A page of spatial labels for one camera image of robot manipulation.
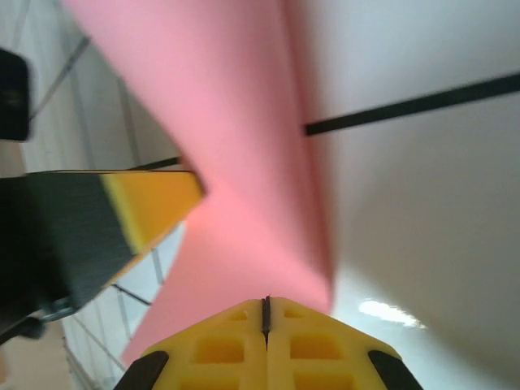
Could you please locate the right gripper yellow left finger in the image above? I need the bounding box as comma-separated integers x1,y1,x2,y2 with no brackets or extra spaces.
115,298,268,390

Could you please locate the pink cloth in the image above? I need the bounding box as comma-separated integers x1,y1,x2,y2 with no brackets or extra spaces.
60,0,338,366

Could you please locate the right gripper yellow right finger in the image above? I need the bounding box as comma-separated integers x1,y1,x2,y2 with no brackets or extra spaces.
266,296,423,390

